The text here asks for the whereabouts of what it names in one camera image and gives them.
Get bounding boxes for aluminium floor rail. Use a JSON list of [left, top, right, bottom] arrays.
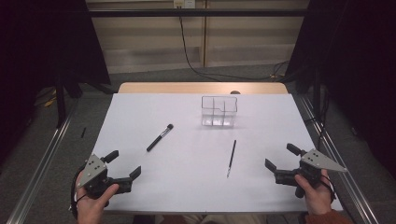
[[6, 99, 80, 224], [298, 94, 380, 224]]

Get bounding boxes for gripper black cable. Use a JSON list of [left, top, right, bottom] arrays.
[[320, 175, 338, 203], [69, 167, 89, 218]]

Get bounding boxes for clear acrylic organizer box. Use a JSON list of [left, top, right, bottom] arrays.
[[201, 95, 238, 128]]

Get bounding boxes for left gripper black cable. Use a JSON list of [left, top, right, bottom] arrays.
[[69, 167, 89, 218]]

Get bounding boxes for black makeup brush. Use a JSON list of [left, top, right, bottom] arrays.
[[146, 123, 175, 153]]

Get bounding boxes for black stand leg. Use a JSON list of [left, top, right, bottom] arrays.
[[312, 68, 323, 120], [55, 74, 68, 129]]

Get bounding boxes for black wall cable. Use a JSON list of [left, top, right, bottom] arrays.
[[177, 7, 290, 82]]

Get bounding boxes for wooden table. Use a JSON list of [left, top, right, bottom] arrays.
[[117, 81, 290, 95]]

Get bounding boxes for thin black eyeliner pencil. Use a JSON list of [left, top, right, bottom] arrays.
[[226, 139, 237, 179]]

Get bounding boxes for yellow cable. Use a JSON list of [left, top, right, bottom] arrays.
[[43, 90, 59, 108]]

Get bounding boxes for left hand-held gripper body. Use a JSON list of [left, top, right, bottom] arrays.
[[76, 154, 134, 208]]

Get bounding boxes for white table mat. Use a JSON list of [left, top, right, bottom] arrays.
[[68, 92, 344, 215]]

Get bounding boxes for person's left hand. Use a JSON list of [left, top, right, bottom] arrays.
[[75, 171, 120, 224]]

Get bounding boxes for black horizontal bar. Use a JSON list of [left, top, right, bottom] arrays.
[[88, 8, 309, 18]]

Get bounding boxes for person's right hand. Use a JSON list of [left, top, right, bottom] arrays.
[[293, 169, 334, 217]]

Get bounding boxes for person's legs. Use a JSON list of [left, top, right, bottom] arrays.
[[155, 214, 269, 224]]

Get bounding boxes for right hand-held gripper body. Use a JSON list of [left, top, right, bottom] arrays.
[[274, 148, 348, 199]]

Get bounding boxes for dark curtain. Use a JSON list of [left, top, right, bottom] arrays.
[[284, 0, 396, 180], [0, 0, 111, 164]]

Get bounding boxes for white power outlet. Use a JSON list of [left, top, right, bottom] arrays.
[[173, 0, 196, 9]]

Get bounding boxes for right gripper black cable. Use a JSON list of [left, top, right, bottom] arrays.
[[320, 175, 338, 203]]

